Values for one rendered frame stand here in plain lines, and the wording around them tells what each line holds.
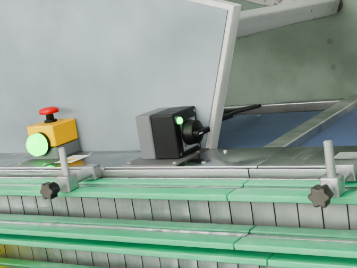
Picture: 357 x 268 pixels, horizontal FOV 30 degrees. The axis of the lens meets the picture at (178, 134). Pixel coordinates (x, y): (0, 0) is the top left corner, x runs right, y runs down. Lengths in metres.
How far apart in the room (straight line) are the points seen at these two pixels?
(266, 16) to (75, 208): 0.54
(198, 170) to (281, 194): 0.19
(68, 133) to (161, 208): 0.30
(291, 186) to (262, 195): 0.06
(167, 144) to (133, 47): 0.21
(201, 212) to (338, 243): 0.25
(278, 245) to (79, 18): 0.62
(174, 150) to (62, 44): 0.36
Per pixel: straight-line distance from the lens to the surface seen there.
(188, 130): 1.14
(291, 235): 1.00
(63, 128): 1.33
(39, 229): 1.22
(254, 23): 1.34
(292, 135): 1.23
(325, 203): 0.85
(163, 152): 1.15
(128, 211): 1.18
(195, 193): 0.99
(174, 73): 1.21
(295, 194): 0.92
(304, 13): 1.59
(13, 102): 1.48
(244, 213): 1.06
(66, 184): 1.12
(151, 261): 1.19
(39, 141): 1.31
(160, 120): 1.14
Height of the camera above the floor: 1.77
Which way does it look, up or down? 56 degrees down
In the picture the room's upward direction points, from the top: 114 degrees counter-clockwise
